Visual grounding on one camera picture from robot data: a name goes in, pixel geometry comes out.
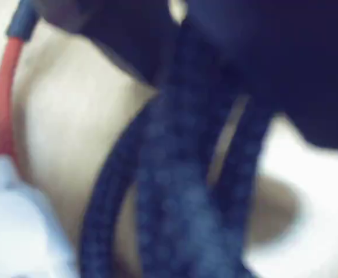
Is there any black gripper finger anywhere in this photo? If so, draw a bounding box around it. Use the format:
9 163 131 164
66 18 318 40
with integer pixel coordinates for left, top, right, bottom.
186 0 338 151
41 0 184 90

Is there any black braided charging cable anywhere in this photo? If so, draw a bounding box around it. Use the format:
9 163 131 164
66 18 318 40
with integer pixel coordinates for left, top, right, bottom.
78 23 274 278

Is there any red braided charging cable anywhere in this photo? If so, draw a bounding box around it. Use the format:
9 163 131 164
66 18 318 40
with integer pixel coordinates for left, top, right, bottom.
0 0 77 278

